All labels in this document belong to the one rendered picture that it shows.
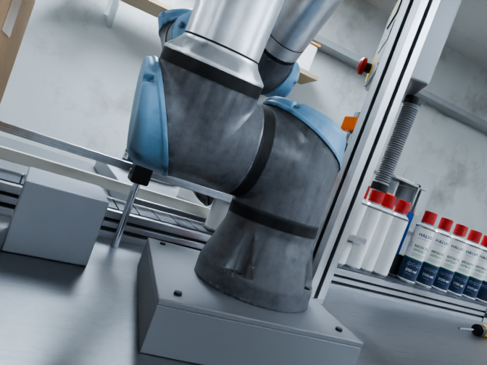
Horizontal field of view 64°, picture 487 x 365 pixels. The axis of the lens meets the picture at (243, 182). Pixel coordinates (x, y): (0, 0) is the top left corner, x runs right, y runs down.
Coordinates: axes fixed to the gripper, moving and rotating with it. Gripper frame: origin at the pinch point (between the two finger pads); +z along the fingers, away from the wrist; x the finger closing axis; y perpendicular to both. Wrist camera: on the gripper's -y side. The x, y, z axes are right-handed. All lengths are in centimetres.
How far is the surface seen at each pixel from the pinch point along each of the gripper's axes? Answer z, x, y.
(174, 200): -0.4, 5.9, 3.5
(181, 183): -5.7, 5.8, -3.9
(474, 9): -52, -333, 183
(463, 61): -5, -405, 244
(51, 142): -16.7, 24.9, -3.9
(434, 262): 33, -62, -2
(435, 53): -23, -42, -17
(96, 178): -8.1, 19.3, 3.5
